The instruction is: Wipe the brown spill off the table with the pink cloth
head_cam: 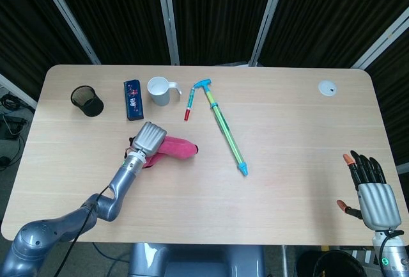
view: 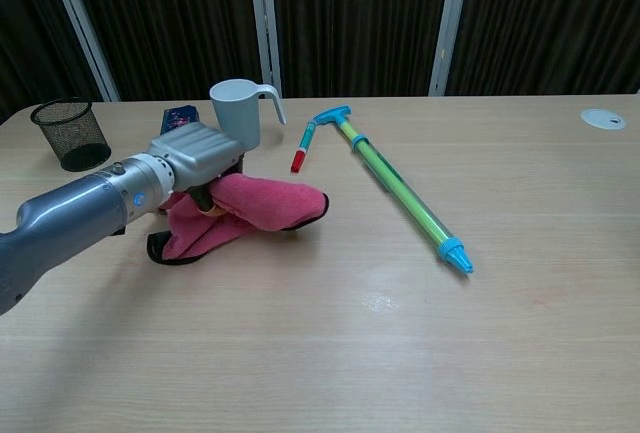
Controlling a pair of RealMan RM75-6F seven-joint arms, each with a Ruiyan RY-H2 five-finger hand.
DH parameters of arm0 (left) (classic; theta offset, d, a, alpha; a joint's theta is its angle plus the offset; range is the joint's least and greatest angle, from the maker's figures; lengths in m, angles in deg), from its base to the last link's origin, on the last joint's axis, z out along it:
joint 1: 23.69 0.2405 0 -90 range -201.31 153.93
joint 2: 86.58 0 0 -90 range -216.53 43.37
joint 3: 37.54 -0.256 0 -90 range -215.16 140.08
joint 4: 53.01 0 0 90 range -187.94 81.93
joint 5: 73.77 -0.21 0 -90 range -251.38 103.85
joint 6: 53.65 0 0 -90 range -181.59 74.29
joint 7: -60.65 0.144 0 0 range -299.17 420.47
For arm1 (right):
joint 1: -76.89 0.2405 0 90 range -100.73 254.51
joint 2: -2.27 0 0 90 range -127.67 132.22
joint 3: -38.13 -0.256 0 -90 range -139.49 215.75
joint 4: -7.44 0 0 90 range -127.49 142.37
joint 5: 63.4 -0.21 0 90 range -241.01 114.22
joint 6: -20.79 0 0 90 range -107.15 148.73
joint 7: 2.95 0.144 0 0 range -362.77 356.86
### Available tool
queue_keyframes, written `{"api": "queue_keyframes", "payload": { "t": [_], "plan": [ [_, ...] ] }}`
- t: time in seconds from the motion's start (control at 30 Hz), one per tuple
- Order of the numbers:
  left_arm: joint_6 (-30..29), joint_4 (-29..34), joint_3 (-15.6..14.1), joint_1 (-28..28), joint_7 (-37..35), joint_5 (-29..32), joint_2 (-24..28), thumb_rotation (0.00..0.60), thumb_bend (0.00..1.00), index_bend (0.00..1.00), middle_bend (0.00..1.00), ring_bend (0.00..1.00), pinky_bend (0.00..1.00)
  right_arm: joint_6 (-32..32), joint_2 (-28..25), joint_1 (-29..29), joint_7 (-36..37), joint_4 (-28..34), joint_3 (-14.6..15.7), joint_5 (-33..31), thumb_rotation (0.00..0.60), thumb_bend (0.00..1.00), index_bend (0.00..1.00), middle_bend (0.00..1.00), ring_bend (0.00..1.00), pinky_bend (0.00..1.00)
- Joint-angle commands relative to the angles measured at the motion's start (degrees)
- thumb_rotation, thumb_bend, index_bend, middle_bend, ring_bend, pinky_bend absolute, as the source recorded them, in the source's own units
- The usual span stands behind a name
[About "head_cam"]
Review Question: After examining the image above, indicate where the grey round cable grommet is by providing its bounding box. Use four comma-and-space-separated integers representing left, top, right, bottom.
318, 80, 338, 97

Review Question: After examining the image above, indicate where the dark ribbed partition panel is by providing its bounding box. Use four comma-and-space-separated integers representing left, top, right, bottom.
47, 0, 172, 66
171, 0, 279, 66
257, 0, 409, 68
367, 27, 409, 175
0, 0, 96, 99

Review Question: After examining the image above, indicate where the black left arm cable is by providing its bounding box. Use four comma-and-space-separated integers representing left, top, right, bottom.
56, 186, 111, 277

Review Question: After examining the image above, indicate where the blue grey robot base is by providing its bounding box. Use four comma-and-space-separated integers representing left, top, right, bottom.
127, 243, 266, 277

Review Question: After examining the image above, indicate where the black trash bin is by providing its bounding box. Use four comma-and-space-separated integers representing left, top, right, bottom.
313, 249, 368, 277

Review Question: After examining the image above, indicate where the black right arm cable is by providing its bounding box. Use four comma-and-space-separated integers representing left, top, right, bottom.
378, 229, 404, 277

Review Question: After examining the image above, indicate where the dark blue printed box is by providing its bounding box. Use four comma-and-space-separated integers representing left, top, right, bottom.
123, 79, 145, 122

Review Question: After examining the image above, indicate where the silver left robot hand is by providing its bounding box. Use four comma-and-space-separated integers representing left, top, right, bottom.
132, 122, 168, 159

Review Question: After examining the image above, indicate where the green and blue water pump toy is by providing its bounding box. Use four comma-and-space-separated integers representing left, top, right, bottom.
192, 78, 249, 177

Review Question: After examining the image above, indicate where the black mesh pen holder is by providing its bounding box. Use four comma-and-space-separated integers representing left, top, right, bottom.
70, 85, 105, 118

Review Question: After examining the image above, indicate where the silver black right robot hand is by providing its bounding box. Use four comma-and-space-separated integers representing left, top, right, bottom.
336, 150, 402, 230

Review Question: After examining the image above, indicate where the pink microfibre cloth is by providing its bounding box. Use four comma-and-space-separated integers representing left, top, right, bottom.
142, 136, 199, 170

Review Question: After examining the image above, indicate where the marker pen with red cap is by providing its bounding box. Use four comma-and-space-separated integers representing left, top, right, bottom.
183, 86, 196, 121

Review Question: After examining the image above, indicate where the black floor cable bundle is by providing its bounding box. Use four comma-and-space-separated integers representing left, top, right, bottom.
0, 93, 33, 172

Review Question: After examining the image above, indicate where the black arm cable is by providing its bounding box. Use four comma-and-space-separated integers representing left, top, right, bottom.
56, 186, 111, 277
378, 229, 404, 277

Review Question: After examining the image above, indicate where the grey cup with handle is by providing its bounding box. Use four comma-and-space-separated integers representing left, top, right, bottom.
146, 76, 183, 106

